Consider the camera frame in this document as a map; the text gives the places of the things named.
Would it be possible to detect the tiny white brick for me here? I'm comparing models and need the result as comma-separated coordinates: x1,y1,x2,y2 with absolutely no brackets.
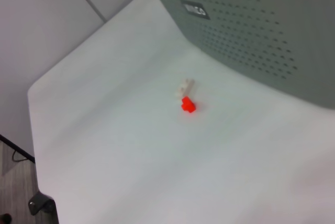
174,78,196,98

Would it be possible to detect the small orange-red brick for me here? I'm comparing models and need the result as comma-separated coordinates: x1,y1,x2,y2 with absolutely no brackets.
180,97,199,115

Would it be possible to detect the grey-green perforated storage bin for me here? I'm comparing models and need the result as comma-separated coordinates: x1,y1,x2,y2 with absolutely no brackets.
142,0,335,110

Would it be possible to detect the grey table foot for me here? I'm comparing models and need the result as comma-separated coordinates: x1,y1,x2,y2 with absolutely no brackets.
27,192,57,219

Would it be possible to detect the dark floor cable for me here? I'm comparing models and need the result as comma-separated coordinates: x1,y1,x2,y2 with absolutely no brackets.
12,148,29,162

